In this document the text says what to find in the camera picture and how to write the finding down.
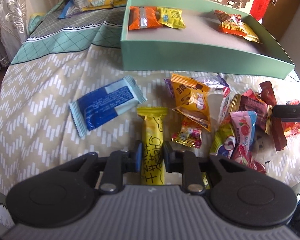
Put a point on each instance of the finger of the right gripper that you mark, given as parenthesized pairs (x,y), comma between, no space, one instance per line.
(287,113)

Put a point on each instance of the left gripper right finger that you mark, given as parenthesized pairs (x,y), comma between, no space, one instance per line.
(185,163)

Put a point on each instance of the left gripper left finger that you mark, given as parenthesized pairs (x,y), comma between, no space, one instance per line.
(116,165)

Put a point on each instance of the yellow cheese snack bar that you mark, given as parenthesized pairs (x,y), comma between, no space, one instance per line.
(152,164)

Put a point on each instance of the clear nougat cake packet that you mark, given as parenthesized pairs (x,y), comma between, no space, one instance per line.
(263,148)

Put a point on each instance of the blue white snack packet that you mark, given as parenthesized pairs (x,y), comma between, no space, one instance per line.
(104,104)

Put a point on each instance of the dark red chocolate packet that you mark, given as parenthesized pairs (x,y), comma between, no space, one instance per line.
(263,110)

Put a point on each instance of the small flower candy packet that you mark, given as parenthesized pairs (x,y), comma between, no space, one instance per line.
(190,134)

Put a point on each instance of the green purple candy packet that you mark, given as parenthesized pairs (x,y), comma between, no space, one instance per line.
(224,141)

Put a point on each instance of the red strawberry candy packet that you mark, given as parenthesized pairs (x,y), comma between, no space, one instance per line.
(241,156)

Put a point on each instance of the pink grapefruit candy packet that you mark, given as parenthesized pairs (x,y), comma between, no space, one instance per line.
(244,123)

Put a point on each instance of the orange rabbit snack packet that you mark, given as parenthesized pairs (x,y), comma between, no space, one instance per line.
(191,99)

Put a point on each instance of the patterned bed cover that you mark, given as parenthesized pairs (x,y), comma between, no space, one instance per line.
(66,59)

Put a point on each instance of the purple candy wrapper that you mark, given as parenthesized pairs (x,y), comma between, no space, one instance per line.
(215,82)

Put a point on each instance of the orange yellow chips packet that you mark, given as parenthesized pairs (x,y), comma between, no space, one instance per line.
(233,25)

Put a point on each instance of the wooden cabinet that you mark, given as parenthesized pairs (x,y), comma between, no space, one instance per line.
(278,16)

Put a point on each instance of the mint green cardboard box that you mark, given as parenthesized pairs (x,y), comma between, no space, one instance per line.
(200,46)

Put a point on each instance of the orange silver snack packet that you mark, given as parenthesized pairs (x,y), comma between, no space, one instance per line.
(143,18)

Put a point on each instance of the yellow blue snack packet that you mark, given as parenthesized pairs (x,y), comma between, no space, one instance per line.
(171,17)

